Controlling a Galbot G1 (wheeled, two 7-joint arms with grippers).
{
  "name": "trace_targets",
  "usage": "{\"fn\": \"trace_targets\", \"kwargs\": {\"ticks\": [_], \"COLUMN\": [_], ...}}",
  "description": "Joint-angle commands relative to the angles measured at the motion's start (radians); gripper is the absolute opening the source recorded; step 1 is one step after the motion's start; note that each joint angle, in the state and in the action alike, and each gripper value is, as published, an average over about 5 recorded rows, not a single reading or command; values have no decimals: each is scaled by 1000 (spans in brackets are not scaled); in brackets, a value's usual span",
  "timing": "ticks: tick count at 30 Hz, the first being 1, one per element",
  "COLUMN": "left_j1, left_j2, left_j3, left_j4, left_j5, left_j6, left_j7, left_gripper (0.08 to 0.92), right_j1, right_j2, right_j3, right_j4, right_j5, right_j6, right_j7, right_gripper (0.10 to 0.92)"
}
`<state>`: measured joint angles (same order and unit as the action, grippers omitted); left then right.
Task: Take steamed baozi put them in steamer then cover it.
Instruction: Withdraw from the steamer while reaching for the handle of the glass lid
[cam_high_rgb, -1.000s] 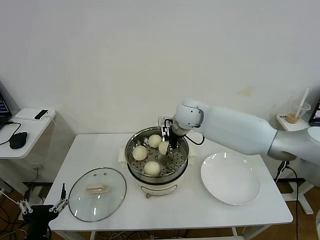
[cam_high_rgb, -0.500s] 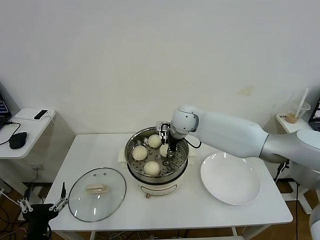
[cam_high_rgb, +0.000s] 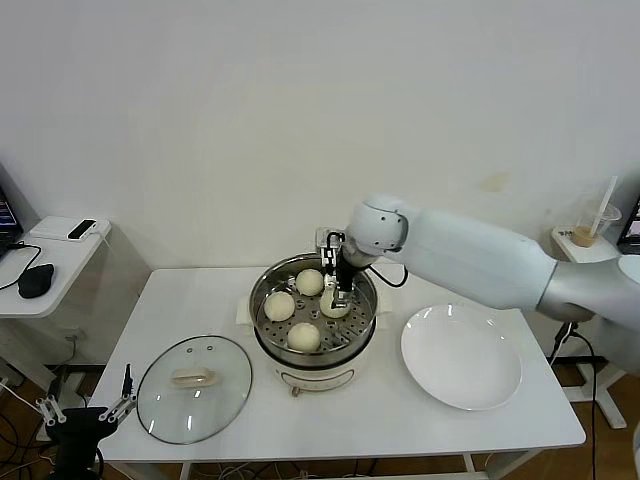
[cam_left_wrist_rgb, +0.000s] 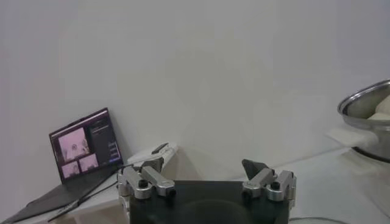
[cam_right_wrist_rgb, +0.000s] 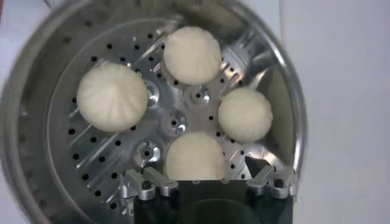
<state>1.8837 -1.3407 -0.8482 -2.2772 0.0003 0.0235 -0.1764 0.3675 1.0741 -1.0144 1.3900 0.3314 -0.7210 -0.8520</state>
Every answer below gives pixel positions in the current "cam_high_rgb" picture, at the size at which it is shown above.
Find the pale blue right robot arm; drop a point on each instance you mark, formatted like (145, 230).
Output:
(475, 250)

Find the black laptop beside mouse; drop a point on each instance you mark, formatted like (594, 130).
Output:
(7, 215)

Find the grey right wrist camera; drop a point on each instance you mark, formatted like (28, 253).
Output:
(327, 237)

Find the perforated steel steamer basket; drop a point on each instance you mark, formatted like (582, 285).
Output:
(360, 325)

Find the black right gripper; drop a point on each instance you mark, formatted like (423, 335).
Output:
(345, 270)

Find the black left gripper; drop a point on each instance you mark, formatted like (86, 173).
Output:
(80, 435)

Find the cream electric cooker pot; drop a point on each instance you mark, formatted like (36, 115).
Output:
(315, 375)

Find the small black flat device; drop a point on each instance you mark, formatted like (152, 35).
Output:
(82, 229)

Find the white side desk with mouse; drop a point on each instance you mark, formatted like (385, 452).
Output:
(65, 270)

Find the black computer mouse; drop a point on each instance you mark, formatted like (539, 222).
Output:
(36, 280)

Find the white drinking straw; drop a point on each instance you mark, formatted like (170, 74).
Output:
(606, 200)

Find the black laptop beside cup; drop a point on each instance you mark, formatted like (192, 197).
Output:
(631, 225)

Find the flat white box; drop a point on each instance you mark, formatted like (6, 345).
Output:
(50, 229)

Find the white round plate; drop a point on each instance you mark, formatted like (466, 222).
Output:
(460, 357)

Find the white steamed baozi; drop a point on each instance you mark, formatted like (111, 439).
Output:
(327, 307)
(278, 306)
(310, 282)
(304, 338)

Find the clear plastic drink cup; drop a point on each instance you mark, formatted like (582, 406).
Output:
(592, 225)

